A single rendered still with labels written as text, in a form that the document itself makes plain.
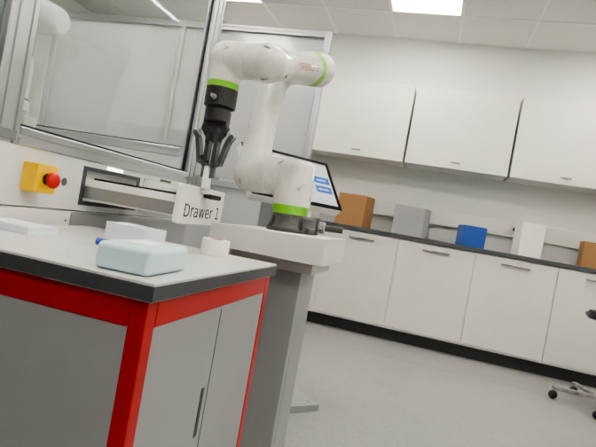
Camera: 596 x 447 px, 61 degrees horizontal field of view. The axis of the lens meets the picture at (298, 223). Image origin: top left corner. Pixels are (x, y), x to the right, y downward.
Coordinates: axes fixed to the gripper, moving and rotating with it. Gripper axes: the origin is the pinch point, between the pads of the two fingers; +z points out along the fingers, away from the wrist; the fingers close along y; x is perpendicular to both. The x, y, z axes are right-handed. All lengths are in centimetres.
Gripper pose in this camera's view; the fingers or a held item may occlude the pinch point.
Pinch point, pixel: (207, 178)
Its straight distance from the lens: 149.8
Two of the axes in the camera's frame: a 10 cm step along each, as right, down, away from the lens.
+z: -1.8, 9.8, 0.1
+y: 9.5, 1.7, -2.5
